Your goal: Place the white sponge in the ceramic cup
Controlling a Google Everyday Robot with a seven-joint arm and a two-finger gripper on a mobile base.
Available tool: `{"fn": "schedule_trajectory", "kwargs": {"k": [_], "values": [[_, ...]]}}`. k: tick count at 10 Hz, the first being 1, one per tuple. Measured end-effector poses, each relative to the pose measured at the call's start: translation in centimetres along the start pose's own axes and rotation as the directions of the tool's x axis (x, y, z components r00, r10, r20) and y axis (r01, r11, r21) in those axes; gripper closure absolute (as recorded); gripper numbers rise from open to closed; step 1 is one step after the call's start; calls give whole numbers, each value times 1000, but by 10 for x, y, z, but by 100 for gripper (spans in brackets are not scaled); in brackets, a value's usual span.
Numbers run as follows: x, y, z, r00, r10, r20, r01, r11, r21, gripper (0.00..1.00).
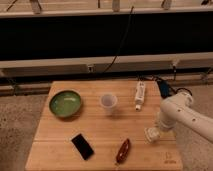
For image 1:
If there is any white sponge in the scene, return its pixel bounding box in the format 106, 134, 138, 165
144, 127, 160, 143

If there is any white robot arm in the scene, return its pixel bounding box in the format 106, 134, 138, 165
157, 92, 213, 143

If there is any green ceramic bowl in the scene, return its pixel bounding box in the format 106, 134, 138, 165
49, 90, 82, 118

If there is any white tube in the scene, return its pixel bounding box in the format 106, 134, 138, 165
135, 81, 146, 111

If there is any black power adapter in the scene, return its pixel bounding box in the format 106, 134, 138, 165
157, 81, 170, 98

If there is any wooden cutting board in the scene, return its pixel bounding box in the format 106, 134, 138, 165
25, 80, 183, 171

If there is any black rectangular block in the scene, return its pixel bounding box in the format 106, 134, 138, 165
71, 134, 94, 160

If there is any black hanging cable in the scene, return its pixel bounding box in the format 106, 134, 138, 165
103, 5, 135, 73

